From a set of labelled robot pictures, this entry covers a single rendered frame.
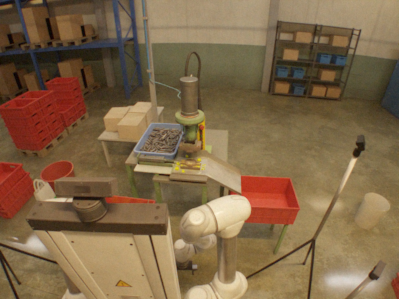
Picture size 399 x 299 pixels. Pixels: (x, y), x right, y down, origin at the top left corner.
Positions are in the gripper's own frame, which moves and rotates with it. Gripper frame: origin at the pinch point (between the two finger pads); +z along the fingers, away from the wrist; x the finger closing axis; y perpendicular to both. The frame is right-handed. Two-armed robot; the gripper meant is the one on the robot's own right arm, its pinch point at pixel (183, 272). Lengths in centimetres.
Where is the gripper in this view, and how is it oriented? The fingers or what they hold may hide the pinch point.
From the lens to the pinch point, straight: 176.9
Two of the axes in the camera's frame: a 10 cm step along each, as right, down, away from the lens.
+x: 10.0, -0.1, 0.2
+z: 0.0, 8.3, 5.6
